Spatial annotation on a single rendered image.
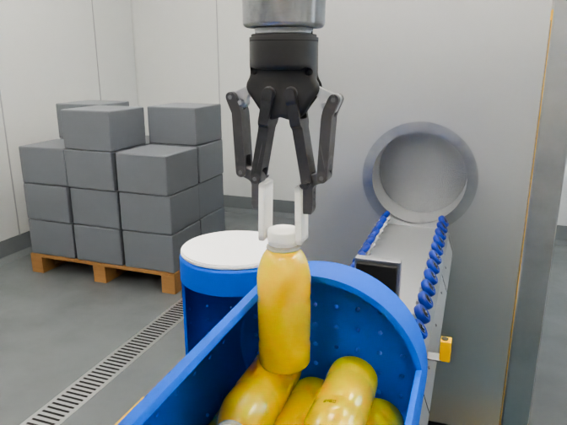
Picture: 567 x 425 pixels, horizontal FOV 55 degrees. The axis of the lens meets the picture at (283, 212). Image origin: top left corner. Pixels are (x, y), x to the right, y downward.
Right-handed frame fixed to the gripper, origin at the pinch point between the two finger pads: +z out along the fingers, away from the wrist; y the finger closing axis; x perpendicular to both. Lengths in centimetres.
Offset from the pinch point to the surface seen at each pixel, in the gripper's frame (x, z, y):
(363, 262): -52, 25, 0
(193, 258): -51, 30, 41
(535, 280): -66, 30, -37
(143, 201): -230, 73, 177
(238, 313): 5.3, 11.3, 3.7
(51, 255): -231, 120, 257
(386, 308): -4.4, 12.5, -12.1
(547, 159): -66, 3, -36
